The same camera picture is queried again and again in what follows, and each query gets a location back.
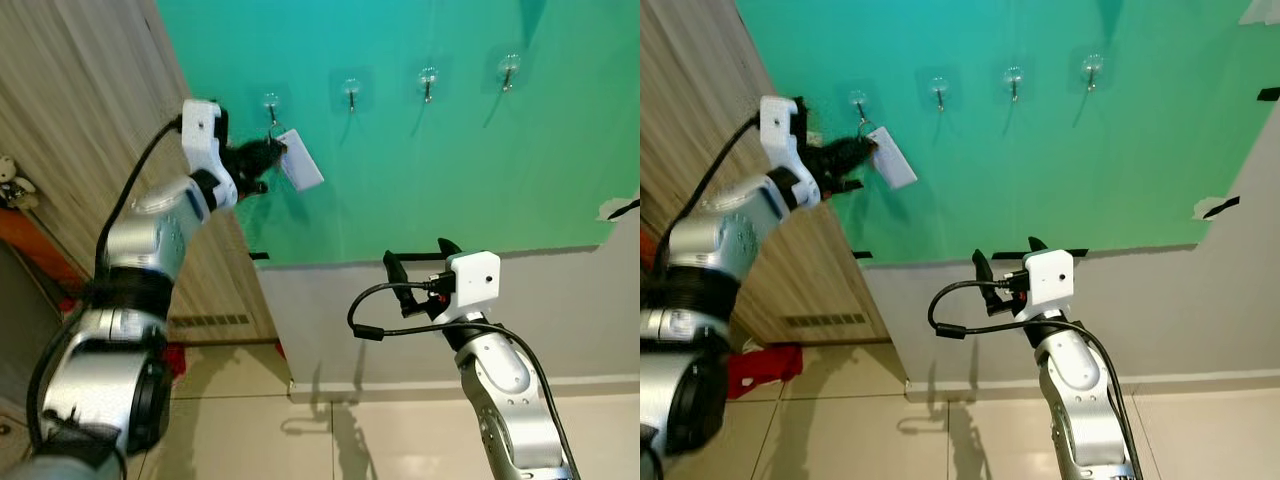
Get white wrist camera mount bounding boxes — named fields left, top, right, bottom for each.
left=182, top=98, right=239, bottom=211
left=760, top=95, right=819, bottom=206
left=1022, top=248, right=1075, bottom=321
left=445, top=250, right=501, bottom=326

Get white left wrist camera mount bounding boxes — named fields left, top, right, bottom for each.
left=182, top=98, right=239, bottom=211
left=760, top=95, right=819, bottom=206

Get green wall board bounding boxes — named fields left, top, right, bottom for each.
left=155, top=0, right=641, bottom=268
left=735, top=0, right=1280, bottom=263

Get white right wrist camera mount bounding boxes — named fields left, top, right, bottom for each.
left=445, top=250, right=501, bottom=326
left=1022, top=248, right=1075, bottom=321

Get light wooden panel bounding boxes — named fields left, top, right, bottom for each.
left=0, top=0, right=279, bottom=346
left=640, top=0, right=891, bottom=346

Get white plush toy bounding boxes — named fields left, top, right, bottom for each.
left=0, top=155, right=33, bottom=211

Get white card key tag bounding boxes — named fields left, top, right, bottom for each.
left=860, top=122, right=919, bottom=190
left=268, top=125, right=325, bottom=192

